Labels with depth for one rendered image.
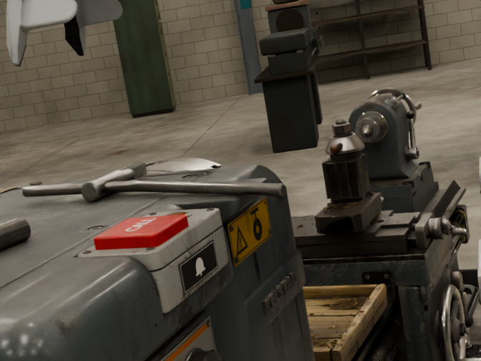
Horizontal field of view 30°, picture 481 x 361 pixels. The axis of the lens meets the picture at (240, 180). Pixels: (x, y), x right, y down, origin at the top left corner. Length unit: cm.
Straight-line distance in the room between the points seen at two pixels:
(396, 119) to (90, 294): 172
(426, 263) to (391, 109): 67
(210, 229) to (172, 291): 9
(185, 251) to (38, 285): 13
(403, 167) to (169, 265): 167
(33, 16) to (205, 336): 34
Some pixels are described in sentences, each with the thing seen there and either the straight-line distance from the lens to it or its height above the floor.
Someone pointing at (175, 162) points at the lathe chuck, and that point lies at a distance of 125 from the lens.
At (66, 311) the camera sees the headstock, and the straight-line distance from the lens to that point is 63.
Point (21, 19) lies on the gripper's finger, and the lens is 79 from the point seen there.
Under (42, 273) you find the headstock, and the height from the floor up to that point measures 126.
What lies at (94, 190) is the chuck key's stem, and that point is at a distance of 96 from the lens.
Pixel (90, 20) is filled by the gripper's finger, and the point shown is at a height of 144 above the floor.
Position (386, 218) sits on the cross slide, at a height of 97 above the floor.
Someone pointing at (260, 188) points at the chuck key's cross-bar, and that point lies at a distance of 84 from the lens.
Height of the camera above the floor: 143
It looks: 11 degrees down
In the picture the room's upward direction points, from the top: 10 degrees counter-clockwise
